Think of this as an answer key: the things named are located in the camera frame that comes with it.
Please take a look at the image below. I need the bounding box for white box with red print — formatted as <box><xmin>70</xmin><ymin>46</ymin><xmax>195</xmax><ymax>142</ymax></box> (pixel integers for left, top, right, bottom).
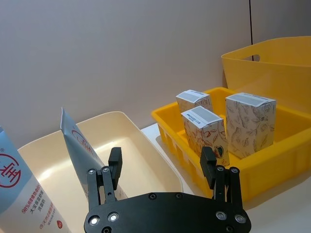
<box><xmin>180</xmin><ymin>105</ymin><xmax>230</xmax><ymax>168</ymax></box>

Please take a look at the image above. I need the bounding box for large white leaf-print box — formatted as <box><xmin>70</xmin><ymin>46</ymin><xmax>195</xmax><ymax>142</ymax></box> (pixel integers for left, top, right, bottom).
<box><xmin>225</xmin><ymin>92</ymin><xmax>277</xmax><ymax>160</ymax></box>

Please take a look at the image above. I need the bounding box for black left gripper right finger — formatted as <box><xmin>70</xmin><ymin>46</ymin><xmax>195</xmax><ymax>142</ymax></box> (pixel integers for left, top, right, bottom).
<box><xmin>199</xmin><ymin>146</ymin><xmax>244</xmax><ymax>210</ymax></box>

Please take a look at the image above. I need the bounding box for pale blue tube, red logo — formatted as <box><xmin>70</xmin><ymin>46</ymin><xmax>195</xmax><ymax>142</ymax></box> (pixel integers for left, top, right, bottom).
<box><xmin>59</xmin><ymin>107</ymin><xmax>128</xmax><ymax>202</ymax></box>
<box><xmin>0</xmin><ymin>126</ymin><xmax>71</xmax><ymax>233</ymax></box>

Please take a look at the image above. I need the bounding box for small white leaf-print box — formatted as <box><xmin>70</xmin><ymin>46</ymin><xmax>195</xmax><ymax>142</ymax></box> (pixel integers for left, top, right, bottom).
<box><xmin>175</xmin><ymin>89</ymin><xmax>214</xmax><ymax>115</ymax></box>

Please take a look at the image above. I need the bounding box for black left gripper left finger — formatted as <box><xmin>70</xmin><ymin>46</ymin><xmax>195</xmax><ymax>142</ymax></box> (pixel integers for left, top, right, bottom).
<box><xmin>86</xmin><ymin>147</ymin><xmax>122</xmax><ymax>213</ymax></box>

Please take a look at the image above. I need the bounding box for yellow plastic crate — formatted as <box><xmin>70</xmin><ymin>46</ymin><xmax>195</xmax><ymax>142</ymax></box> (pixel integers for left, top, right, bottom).
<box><xmin>151</xmin><ymin>86</ymin><xmax>311</xmax><ymax>202</ymax></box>

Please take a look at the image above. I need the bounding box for cream plastic tray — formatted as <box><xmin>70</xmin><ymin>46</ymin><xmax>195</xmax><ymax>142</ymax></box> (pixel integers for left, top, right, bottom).
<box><xmin>17</xmin><ymin>111</ymin><xmax>184</xmax><ymax>233</ymax></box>

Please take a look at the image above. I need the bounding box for yellow plastic tub with handle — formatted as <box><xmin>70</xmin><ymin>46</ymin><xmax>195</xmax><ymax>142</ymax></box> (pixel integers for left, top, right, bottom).
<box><xmin>221</xmin><ymin>35</ymin><xmax>311</xmax><ymax>115</ymax></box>

